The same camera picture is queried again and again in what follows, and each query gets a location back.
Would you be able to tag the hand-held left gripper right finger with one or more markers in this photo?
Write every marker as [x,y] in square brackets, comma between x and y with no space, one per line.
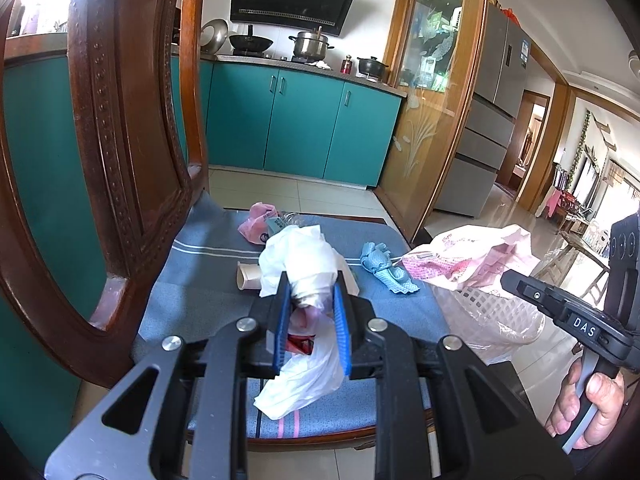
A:
[341,330]

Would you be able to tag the white plastic lattice wastebasket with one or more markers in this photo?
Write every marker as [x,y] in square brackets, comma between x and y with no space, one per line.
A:
[480,305]

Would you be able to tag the red jar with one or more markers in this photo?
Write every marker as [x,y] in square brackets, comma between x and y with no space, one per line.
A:
[347,65]

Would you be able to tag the wooden bench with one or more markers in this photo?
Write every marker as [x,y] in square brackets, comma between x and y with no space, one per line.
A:
[575,250]

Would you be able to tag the pink cloth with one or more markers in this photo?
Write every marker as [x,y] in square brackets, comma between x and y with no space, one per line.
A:
[553,202]

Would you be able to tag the person's right hand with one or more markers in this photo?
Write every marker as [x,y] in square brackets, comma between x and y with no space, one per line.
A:
[607,400]

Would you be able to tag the large pink plastic bag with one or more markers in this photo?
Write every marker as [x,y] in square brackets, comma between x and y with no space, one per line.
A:
[465,255]

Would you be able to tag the green leaf garland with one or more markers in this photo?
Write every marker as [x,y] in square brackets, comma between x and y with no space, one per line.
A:
[582,145]

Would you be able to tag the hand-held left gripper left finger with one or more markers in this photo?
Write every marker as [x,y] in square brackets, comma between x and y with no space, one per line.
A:
[283,320]

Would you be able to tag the red wrapper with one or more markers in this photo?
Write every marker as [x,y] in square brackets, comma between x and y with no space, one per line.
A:
[300,344]

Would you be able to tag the blue face mask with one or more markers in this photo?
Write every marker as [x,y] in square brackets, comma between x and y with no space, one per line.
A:
[385,265]

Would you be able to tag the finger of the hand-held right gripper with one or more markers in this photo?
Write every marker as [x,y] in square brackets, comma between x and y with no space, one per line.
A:
[535,295]

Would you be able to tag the teal kitchen cabinets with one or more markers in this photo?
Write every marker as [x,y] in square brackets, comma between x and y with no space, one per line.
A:
[300,125]

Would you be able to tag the steel stockpot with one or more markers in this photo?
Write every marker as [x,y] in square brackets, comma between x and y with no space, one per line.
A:
[310,45]

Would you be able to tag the wood-framed etched glass partition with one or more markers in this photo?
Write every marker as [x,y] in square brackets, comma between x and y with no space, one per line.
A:
[430,125]

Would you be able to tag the white basket with pink bag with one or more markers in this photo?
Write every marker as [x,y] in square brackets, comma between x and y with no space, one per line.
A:
[500,335]

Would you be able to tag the long white carton box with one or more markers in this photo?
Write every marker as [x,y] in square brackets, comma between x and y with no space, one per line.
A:
[352,277]

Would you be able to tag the white rag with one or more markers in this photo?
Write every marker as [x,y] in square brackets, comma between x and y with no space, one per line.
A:
[322,64]

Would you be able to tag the small pink plastic bag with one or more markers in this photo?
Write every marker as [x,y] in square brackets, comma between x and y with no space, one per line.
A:
[255,225]

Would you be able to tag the black wok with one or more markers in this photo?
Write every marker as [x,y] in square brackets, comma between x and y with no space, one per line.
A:
[250,42]

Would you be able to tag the white plastic bag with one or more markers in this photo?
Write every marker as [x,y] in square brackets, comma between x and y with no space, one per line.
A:
[305,260]

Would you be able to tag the black casserole pot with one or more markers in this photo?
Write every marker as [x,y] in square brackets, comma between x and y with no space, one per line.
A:
[372,67]

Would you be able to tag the cardboard tube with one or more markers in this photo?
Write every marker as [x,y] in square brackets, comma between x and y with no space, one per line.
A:
[247,277]

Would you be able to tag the carved wooden chair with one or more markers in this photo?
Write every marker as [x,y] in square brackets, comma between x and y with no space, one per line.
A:
[125,110]

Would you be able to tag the brown wooden door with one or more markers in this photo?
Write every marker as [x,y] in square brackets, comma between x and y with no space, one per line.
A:
[517,150]

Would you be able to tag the blue striped towel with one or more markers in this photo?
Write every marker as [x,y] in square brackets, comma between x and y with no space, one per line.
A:
[210,260]

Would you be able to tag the grey refrigerator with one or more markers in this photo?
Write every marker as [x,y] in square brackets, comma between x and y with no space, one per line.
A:
[495,110]

